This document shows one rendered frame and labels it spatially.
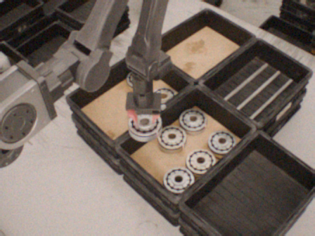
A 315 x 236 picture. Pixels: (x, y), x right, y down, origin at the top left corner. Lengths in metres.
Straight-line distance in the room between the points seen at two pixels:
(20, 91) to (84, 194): 0.84
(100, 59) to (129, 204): 0.77
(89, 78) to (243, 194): 0.73
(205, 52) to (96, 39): 1.01
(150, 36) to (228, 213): 0.64
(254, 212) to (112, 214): 0.51
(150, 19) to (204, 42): 0.89
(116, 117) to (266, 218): 0.68
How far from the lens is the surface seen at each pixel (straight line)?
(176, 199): 1.22
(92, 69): 0.82
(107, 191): 1.51
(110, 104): 1.59
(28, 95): 0.75
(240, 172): 1.40
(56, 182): 1.57
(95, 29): 0.83
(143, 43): 0.99
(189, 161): 1.38
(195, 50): 1.79
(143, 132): 1.22
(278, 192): 1.39
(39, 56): 2.59
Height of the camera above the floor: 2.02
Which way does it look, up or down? 47 degrees down
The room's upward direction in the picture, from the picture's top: 3 degrees counter-clockwise
